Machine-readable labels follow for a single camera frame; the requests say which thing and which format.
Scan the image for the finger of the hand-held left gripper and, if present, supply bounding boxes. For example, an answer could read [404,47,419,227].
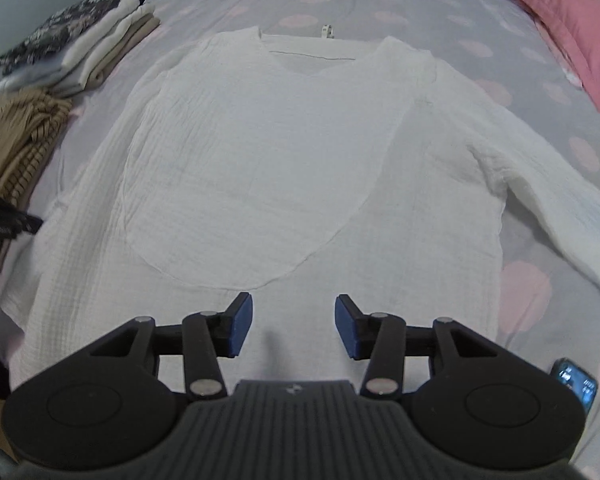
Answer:
[10,209,44,237]

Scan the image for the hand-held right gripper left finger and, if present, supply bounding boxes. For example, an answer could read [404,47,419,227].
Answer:
[67,291,254,401]

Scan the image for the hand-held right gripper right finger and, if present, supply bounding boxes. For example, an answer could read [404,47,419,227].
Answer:
[334,294,523,402]

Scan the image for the white crinkle shirt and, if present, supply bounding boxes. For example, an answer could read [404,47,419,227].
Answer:
[7,26,600,396]

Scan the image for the brown striped garment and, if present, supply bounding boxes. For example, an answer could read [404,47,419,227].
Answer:
[0,86,74,288]

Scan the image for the pale grey folded garment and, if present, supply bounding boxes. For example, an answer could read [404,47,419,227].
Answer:
[0,52,88,98]

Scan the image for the dark floral folded garment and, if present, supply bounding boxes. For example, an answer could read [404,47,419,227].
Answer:
[0,0,123,70]

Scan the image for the beige folded garment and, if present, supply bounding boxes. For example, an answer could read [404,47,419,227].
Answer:
[87,12,162,88]

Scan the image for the white folded garment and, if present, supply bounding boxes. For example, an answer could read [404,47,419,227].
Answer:
[55,0,156,76]

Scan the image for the smartphone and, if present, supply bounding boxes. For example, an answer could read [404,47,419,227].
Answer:
[551,357,599,415]

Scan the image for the pink pillow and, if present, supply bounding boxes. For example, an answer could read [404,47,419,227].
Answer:
[489,0,600,116]

